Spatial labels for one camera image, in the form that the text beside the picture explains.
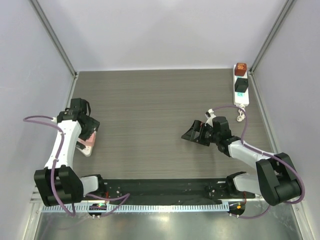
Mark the white slotted cable duct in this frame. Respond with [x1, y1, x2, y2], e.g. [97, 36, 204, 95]
[42, 202, 230, 214]

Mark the white coiled power cord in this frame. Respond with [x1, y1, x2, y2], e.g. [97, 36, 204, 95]
[236, 104, 247, 123]

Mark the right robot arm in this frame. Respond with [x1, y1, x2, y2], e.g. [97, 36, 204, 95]
[181, 116, 303, 206]

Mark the white triangular socket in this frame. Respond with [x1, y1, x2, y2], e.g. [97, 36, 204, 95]
[76, 138, 94, 157]

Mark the right aluminium frame post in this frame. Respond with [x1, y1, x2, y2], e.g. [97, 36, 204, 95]
[249, 0, 297, 75]

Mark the white power strip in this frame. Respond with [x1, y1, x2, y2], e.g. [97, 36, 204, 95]
[232, 62, 250, 107]

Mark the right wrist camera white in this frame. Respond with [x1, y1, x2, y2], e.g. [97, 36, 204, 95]
[205, 108, 217, 127]

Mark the pink cube plug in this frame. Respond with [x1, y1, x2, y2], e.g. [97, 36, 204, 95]
[83, 131, 97, 147]

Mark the aluminium frame post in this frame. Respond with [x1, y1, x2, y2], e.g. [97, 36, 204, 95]
[249, 0, 297, 75]
[29, 0, 77, 79]

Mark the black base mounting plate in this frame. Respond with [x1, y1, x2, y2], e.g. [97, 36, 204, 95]
[92, 178, 256, 206]

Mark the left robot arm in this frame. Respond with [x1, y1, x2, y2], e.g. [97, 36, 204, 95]
[34, 98, 106, 207]

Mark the left aluminium frame post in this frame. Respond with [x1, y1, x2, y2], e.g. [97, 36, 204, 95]
[29, 0, 77, 79]

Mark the red-brown plug adapter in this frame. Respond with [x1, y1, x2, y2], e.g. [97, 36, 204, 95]
[234, 62, 247, 77]

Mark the black plug adapter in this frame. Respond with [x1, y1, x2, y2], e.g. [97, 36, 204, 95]
[234, 77, 249, 93]

